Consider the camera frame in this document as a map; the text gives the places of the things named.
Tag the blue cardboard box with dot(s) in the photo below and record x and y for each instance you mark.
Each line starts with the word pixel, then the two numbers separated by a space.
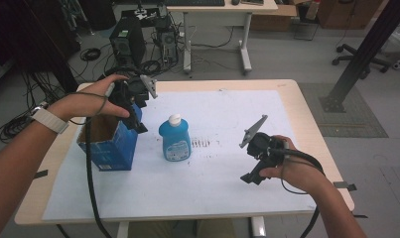
pixel 114 148

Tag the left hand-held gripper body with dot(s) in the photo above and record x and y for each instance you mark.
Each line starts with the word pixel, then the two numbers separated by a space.
pixel 134 89

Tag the person's left hand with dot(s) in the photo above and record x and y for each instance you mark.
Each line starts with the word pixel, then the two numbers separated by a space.
pixel 85 100

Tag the grey computer tower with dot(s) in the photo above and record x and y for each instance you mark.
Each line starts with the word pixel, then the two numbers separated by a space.
pixel 167 43

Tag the person's right hand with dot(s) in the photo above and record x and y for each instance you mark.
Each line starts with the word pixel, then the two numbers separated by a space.
pixel 300 172

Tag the white desk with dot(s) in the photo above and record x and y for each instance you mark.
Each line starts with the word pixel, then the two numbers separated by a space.
pixel 217 10

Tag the white wristwatch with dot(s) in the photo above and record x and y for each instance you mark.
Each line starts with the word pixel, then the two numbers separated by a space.
pixel 52 120

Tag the black computer tower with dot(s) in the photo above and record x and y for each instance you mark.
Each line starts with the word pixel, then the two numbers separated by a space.
pixel 126 41

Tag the grey floor mat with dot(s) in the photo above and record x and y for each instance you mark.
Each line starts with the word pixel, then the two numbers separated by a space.
pixel 353 122

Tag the black tape strip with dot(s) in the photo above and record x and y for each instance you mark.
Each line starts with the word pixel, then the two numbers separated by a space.
pixel 41 174
pixel 344 186

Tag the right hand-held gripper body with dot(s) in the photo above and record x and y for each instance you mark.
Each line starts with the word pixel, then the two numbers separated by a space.
pixel 265 147

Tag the black metal post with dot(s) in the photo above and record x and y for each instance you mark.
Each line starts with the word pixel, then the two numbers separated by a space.
pixel 366 53

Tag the white table mat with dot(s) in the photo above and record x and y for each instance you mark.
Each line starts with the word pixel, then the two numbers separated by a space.
pixel 194 188

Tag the brown cardboard box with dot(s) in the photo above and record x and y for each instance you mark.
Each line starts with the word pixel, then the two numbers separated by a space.
pixel 273 20

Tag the black office chair base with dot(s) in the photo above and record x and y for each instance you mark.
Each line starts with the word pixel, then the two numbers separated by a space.
pixel 349 56

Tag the black keyboard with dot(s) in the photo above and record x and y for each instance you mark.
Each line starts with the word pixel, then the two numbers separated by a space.
pixel 194 2

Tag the blue bottle with white cap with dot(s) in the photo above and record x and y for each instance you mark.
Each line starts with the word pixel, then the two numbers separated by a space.
pixel 175 142

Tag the black computer mouse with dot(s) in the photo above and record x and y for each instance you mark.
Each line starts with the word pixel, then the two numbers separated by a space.
pixel 235 2

